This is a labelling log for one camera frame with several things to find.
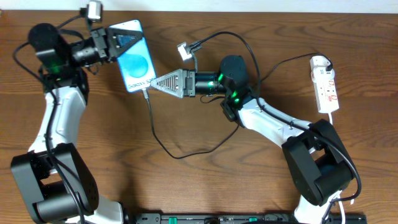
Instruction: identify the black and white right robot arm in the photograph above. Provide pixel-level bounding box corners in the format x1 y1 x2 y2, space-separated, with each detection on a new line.
150 55 360 223

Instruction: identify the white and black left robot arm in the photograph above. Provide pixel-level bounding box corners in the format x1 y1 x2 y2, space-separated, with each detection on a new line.
11 20 155 223

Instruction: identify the white USB charger plug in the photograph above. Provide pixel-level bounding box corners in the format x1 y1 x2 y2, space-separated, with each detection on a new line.
310 55 335 83

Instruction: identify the black charger cable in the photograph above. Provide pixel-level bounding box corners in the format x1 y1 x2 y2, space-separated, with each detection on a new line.
141 52 334 160

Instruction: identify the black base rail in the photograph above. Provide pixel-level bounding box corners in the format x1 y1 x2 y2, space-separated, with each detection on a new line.
124 212 368 224

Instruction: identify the white power strip cord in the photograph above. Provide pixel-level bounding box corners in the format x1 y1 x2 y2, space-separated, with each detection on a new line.
327 112 346 224

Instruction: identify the blue Galaxy smartphone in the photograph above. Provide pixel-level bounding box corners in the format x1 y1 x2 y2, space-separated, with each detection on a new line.
110 20 156 93

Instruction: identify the white power strip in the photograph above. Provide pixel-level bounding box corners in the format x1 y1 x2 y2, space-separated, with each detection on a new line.
311 67 340 114

